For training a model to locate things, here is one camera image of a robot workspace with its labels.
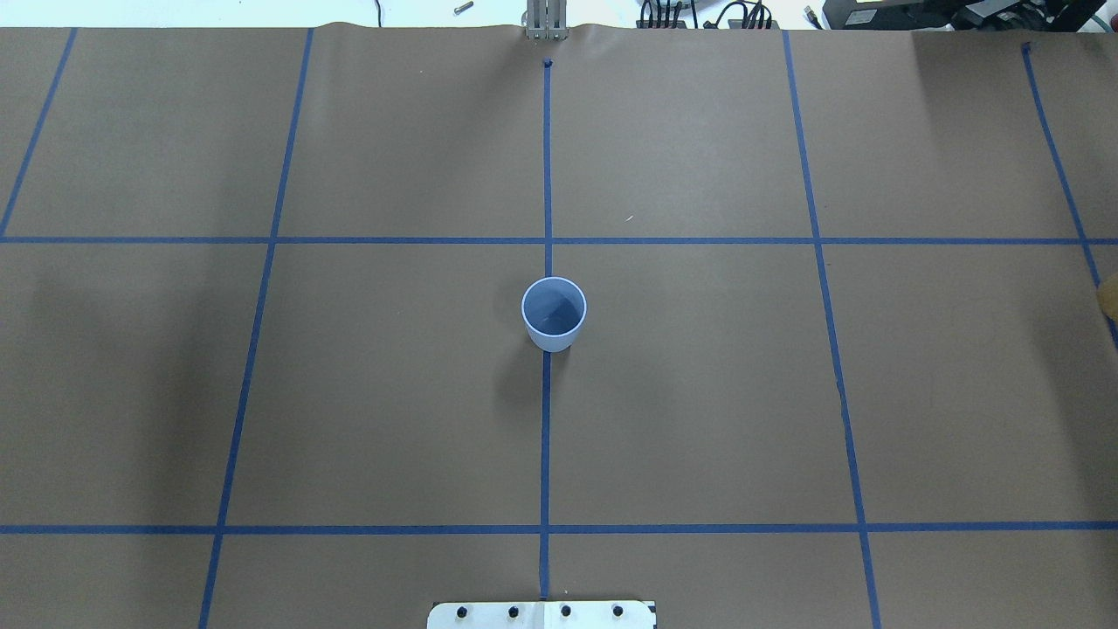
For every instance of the yellow-brown cup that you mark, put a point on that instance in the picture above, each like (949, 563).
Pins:
(1106, 295)

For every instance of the black cable hub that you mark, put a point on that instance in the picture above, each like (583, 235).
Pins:
(667, 15)

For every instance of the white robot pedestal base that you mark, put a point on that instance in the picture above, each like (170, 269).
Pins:
(544, 614)

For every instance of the black laptop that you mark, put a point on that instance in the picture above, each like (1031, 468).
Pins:
(1053, 16)

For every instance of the blue cup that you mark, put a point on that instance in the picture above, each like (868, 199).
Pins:
(553, 310)

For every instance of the aluminium frame post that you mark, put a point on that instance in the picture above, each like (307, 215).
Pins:
(546, 20)

